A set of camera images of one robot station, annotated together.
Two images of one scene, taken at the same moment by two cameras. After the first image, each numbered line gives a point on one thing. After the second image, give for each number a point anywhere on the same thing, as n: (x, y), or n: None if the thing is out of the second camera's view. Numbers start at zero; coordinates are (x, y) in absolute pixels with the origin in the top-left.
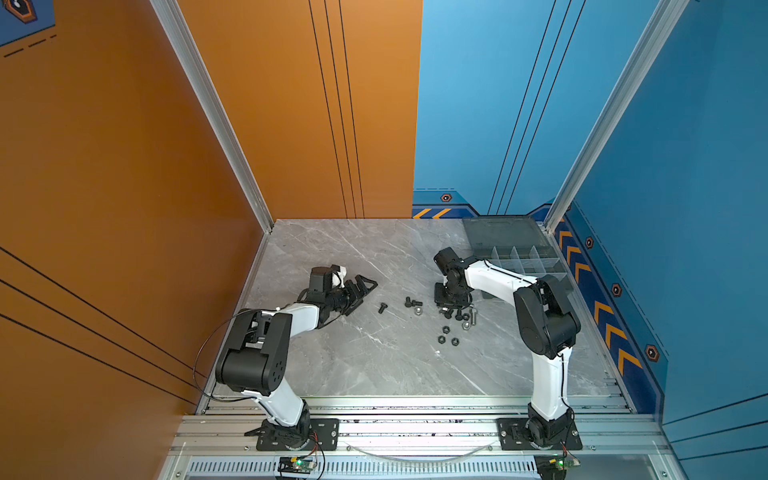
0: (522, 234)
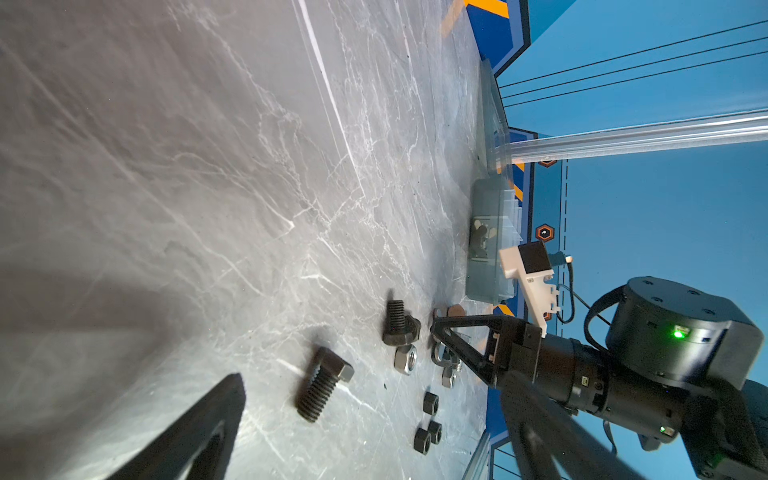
0: (495, 208)
